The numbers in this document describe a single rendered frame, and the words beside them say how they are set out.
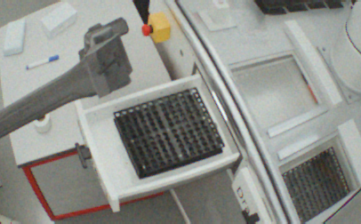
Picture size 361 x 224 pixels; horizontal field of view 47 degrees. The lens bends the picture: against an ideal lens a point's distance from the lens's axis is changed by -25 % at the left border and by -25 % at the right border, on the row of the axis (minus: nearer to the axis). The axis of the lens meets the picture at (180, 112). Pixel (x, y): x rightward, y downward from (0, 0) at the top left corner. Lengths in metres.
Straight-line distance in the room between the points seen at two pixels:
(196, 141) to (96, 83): 0.55
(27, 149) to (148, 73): 0.48
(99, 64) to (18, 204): 1.50
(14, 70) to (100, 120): 0.44
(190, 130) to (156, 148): 0.09
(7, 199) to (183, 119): 1.18
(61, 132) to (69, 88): 0.65
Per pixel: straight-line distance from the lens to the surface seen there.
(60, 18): 1.65
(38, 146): 1.44
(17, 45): 1.63
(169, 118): 1.31
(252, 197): 1.23
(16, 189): 2.23
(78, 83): 0.80
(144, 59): 1.57
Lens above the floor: 2.03
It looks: 59 degrees down
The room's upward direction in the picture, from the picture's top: 12 degrees clockwise
